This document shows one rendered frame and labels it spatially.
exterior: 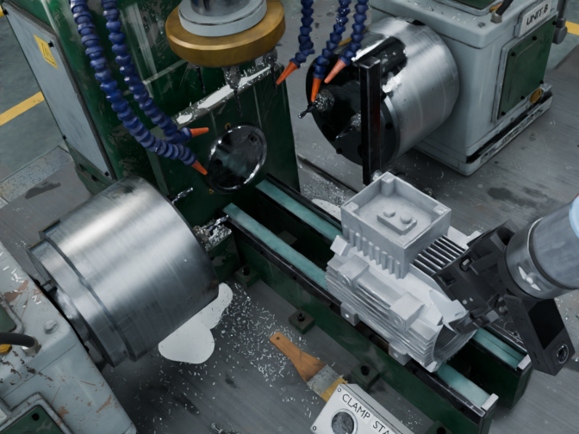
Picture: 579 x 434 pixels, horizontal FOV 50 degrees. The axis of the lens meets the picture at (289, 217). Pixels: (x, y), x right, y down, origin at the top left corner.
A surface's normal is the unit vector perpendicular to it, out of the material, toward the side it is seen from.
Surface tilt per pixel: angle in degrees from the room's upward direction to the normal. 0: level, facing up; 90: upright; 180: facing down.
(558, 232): 70
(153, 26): 90
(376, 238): 90
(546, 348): 59
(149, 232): 32
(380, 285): 0
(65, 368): 90
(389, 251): 90
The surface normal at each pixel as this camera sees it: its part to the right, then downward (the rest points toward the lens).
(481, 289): 0.25, -0.35
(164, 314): 0.66, 0.41
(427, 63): 0.42, -0.11
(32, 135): -0.11, -0.69
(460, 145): -0.73, 0.55
